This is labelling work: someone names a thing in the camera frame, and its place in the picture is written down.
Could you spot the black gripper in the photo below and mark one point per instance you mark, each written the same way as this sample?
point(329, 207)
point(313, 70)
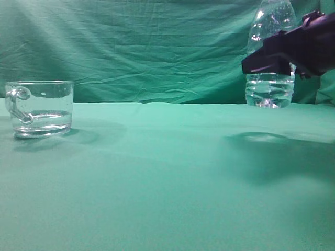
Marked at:
point(311, 49)

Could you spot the clear plastic water bottle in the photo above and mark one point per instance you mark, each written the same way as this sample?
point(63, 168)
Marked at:
point(270, 90)

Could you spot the green backdrop cloth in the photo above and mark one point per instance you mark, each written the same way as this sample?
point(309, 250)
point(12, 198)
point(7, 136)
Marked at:
point(183, 52)

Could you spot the green table cloth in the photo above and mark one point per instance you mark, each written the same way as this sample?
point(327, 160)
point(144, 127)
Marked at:
point(172, 177)

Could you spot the clear glass mug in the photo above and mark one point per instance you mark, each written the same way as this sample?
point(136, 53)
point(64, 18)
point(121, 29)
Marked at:
point(39, 108)

